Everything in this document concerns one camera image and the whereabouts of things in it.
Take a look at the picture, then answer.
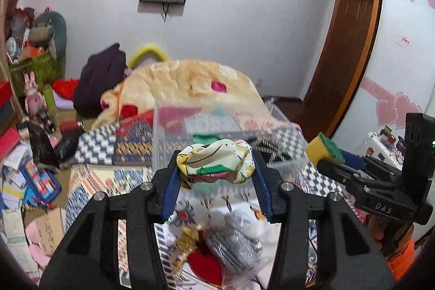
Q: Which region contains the red velvet pouch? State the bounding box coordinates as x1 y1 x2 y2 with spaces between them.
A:
187 242 224 288

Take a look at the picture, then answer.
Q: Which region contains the yellow fleece blanket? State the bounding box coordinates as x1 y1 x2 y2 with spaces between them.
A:
91 60 268 130

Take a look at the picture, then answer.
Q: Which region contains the white sliding door with hearts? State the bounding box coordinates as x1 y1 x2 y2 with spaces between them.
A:
333 0 434 152

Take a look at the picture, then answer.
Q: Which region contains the yellow green sponge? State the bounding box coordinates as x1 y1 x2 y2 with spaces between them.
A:
305 132 345 167

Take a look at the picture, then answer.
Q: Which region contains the grey green plush toy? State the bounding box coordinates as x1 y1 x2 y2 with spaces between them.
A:
28 11 67 61

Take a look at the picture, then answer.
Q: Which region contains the clear plastic storage box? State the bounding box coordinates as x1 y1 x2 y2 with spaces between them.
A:
152 102 308 175

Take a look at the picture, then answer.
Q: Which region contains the grey fabric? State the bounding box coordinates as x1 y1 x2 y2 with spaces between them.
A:
205 211 271 289

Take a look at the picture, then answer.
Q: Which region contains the dark purple clothing pile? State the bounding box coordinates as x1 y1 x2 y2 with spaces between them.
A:
73 43 127 118

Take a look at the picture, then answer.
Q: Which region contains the green box of toys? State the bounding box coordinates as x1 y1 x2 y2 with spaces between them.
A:
10 51 66 97

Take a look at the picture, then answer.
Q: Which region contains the yellow curved pillow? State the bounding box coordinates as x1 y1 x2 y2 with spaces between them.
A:
127 43 169 68

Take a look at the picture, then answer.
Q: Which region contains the red box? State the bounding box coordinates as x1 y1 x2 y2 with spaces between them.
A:
0 81 13 108

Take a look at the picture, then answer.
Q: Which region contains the brown wooden wardrobe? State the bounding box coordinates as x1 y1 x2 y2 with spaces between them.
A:
300 0 422 141

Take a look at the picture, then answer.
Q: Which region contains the colourful printed scrunchie cloth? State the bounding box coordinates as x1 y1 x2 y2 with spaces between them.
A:
176 138 255 184

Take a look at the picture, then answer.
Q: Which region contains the pink rabbit plush toy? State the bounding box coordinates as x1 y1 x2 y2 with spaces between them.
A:
24 71 46 118

